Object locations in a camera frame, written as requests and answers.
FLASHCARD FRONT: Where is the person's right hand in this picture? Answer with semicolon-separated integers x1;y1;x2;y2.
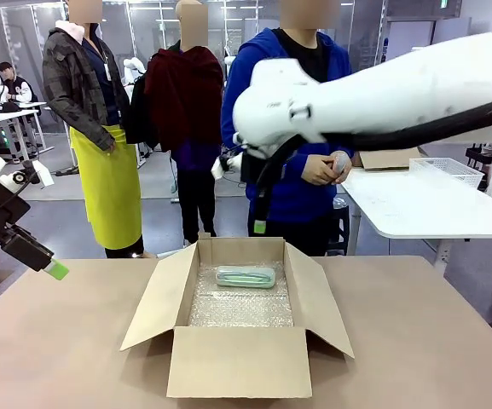
306;152;342;187

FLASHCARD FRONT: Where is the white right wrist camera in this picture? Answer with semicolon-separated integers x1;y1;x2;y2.
210;153;243;181

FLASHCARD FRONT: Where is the black hanging bag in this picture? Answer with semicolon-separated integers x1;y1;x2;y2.
124;72;161;151

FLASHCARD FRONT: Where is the person in blue hoodie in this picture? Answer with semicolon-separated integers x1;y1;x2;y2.
221;26;362;257

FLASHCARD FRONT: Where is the white plastic basket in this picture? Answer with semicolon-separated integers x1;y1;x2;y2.
408;157;486;191

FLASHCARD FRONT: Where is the mannequin with camouflage jacket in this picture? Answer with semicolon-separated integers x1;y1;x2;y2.
42;0;145;260

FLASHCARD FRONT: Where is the seated person in varsity jacket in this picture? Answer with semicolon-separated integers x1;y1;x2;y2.
0;61;34;104

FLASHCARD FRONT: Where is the mannequin with red shawl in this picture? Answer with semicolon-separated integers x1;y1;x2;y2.
142;0;225;251

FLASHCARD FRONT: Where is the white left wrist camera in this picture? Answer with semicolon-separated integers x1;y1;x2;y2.
0;159;55;189

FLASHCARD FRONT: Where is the small cardboard box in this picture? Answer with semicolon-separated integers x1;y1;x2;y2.
357;146;428;173

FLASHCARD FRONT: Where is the bubble wrap box lining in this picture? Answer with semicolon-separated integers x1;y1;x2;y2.
188;258;295;329

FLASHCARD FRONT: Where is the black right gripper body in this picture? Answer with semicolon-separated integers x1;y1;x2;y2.
240;144;292;200

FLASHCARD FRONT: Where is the black plastic stool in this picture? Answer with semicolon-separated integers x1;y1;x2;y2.
329;196;351;257

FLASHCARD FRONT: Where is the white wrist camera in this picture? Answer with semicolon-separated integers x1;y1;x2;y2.
0;159;55;189
210;153;243;181

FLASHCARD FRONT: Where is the person's left hand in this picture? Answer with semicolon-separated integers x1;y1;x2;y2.
333;151;355;186

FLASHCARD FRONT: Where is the white background desk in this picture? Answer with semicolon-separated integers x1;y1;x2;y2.
0;101;55;165

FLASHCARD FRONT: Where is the dark red shawl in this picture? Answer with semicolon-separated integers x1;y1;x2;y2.
144;45;225;153

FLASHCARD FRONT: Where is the large open cardboard box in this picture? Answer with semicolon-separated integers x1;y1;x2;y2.
119;233;356;400

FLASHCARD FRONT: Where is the mint green glasses case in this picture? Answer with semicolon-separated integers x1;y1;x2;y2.
214;264;278;291

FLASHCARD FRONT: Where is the white side table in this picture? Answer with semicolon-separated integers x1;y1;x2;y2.
340;164;492;274

